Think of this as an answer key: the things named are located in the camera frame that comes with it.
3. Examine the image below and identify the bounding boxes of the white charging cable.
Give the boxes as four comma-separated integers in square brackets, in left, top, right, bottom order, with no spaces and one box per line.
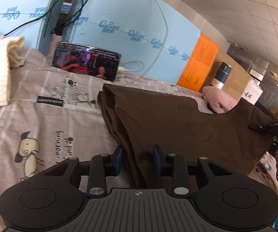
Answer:
[118,0,170,81]

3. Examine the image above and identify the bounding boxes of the light blue printed carton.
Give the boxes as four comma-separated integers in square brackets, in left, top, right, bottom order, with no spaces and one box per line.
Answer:
[0,0,57,52]
[66,0,201,88]

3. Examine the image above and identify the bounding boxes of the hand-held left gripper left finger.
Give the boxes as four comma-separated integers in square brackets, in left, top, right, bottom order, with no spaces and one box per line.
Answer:
[40,145,125,198]

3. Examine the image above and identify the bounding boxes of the printed pink bedsheet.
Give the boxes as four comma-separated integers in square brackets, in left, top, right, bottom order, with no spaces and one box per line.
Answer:
[0,31,278,232]

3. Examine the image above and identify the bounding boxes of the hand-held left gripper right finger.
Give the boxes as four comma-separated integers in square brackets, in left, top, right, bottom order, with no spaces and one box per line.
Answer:
[153,144,238,197]

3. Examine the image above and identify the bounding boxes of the dark blue thermos bottle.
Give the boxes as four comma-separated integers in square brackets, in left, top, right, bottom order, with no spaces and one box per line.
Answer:
[211,61,232,90]

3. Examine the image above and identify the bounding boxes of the black smartphone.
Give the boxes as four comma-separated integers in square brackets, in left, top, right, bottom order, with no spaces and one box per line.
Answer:
[52,41,122,82]

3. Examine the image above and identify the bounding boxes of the orange paper sheet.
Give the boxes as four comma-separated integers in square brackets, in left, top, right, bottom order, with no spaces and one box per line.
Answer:
[177,33,220,93]

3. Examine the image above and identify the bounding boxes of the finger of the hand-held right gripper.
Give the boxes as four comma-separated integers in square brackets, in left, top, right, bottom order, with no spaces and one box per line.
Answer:
[248,123,275,136]

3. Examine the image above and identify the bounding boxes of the pink cloth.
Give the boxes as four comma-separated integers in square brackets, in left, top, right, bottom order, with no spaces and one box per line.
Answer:
[202,85,241,114]

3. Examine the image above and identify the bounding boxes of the brown cardboard box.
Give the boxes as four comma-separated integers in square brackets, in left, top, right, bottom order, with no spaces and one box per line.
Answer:
[201,48,252,101]

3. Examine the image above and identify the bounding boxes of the white paper sign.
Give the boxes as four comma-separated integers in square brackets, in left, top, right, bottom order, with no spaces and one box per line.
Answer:
[244,79,263,106]

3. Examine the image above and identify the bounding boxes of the brown garment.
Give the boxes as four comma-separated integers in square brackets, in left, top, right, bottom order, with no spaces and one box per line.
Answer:
[97,83,278,189]

